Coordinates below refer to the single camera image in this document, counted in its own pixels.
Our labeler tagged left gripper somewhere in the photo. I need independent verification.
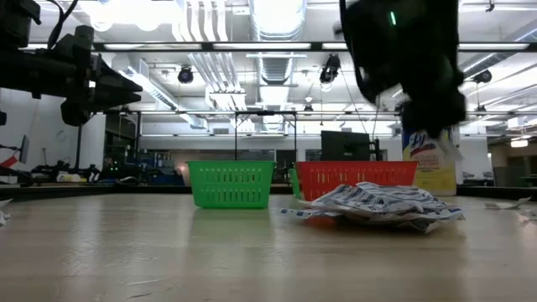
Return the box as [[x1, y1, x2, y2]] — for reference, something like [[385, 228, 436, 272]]
[[39, 25, 143, 127]]

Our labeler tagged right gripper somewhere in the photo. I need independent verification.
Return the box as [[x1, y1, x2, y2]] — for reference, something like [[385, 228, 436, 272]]
[[398, 0, 467, 139]]

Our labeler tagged green plastic mesh basket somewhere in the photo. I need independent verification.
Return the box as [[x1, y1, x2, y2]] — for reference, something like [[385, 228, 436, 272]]
[[187, 160, 277, 210], [288, 167, 302, 200]]

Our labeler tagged dark equipment rack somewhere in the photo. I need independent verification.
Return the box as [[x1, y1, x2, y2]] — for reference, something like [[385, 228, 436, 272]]
[[103, 109, 143, 182]]

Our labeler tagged black ceiling spotlight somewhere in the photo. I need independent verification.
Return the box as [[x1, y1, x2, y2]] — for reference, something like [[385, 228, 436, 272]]
[[472, 69, 493, 86], [177, 65, 196, 85]]

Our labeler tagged Lysol wipes canister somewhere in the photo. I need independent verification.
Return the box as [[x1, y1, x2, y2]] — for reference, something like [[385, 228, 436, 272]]
[[401, 125, 459, 197]]

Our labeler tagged black computer monitor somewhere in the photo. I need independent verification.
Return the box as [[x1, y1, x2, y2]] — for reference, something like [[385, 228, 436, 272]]
[[321, 130, 373, 163]]

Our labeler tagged red plastic mesh basket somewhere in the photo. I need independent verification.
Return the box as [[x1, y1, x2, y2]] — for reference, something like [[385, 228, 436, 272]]
[[295, 160, 419, 202]]

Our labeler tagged black red background device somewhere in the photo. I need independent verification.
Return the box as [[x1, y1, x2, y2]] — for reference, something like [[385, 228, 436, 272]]
[[0, 134, 31, 169]]

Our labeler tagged black overhead light bar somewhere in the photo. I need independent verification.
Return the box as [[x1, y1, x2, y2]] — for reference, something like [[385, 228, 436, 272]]
[[24, 40, 530, 54]]

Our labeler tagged thin hanging cable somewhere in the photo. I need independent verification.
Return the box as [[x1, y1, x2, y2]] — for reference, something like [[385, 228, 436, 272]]
[[370, 98, 381, 142]]

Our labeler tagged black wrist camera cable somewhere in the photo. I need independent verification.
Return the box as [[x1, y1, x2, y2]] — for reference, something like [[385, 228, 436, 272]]
[[44, 0, 80, 50]]

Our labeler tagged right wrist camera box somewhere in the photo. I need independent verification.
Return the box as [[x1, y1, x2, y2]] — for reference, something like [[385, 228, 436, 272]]
[[339, 0, 404, 105]]

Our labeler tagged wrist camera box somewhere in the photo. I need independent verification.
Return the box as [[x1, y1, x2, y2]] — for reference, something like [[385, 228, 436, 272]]
[[0, 0, 42, 48], [339, 0, 404, 105]]

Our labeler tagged black overhead camera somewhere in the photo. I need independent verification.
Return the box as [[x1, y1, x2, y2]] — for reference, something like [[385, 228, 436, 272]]
[[318, 53, 342, 85]]

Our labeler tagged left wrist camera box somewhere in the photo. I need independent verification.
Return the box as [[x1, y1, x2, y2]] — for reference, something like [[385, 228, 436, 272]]
[[0, 0, 42, 48]]

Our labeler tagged black background rig frame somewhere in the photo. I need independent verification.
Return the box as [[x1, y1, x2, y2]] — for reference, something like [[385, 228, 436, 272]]
[[233, 110, 299, 163]]

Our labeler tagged round silver air duct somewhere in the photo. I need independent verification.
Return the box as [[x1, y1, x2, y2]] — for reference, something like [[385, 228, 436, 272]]
[[248, 0, 309, 86]]

